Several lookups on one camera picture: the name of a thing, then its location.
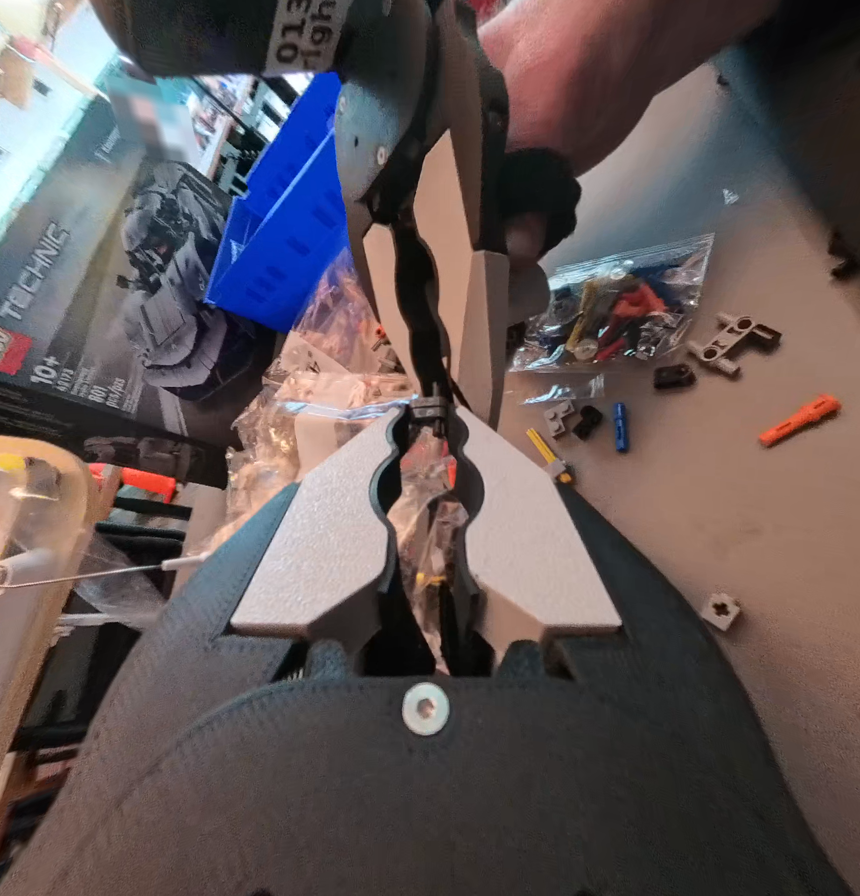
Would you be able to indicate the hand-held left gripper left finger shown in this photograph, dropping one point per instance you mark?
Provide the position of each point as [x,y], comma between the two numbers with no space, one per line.
[311,560]

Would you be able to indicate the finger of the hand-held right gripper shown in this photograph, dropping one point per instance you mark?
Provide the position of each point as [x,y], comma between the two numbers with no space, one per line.
[451,245]
[384,280]

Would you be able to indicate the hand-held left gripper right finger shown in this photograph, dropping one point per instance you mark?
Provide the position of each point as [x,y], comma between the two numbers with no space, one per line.
[542,560]

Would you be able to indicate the small grey lego assembly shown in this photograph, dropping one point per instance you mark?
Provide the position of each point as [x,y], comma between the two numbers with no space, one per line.
[552,455]

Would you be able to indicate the grey connector with black pin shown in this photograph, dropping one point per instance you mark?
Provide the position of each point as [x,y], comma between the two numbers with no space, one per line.
[428,409]

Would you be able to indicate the person's right forearm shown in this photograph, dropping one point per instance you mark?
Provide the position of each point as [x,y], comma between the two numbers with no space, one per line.
[822,24]

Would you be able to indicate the pile of clear lego bags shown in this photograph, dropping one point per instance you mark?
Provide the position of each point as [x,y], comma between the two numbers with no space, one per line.
[332,420]

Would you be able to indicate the grey lego angle piece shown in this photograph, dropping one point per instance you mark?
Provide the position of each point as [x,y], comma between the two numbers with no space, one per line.
[559,418]

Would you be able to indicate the black lego pin piece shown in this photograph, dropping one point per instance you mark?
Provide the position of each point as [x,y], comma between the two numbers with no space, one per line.
[587,422]

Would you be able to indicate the blue lego pin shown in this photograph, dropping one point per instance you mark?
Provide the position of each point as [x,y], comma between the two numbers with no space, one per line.
[621,425]

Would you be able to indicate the small light grey lego cube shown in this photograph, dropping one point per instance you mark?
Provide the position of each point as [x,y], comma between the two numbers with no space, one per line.
[722,610]

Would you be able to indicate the black lego connector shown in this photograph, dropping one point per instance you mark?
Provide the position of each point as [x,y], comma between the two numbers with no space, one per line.
[675,376]

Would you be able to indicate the grey double-hole lego connector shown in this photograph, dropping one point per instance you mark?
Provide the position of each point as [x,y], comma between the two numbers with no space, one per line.
[731,339]

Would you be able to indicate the orange lego pin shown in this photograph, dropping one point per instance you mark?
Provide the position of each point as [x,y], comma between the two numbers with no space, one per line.
[797,420]

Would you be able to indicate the dark lego set box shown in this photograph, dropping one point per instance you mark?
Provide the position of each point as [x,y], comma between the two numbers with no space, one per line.
[87,315]

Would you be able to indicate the person's right hand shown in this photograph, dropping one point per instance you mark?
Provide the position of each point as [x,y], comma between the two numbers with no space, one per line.
[598,70]

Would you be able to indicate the blue plastic bin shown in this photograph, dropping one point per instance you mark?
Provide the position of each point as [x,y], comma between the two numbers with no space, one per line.
[283,259]
[297,119]

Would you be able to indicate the small empty zip bag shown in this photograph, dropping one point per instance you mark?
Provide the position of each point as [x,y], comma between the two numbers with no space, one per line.
[563,392]

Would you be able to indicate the small zip bag of pins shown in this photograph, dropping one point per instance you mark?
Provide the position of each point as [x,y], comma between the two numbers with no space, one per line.
[612,308]

